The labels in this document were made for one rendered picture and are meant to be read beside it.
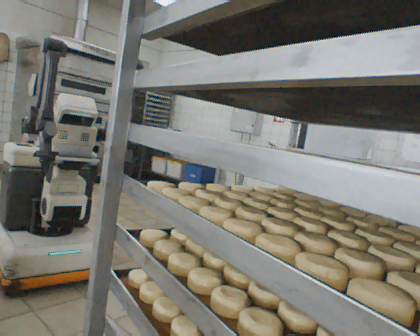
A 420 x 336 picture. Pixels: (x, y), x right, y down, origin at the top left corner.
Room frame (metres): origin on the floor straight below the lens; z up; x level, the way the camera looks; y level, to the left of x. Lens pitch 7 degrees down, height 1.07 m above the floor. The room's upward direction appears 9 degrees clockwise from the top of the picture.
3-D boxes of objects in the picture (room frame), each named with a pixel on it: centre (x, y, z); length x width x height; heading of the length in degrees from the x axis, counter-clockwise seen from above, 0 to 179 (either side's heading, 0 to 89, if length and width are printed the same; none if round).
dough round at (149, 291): (0.56, 0.07, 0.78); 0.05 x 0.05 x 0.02
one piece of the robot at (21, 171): (2.21, 1.05, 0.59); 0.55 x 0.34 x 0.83; 132
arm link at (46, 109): (1.65, 0.84, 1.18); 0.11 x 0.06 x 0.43; 131
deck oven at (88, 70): (5.27, 2.19, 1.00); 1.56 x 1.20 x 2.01; 140
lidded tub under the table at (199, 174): (5.65, 0.17, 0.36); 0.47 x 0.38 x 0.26; 142
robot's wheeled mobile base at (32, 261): (2.14, 0.99, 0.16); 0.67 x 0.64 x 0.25; 42
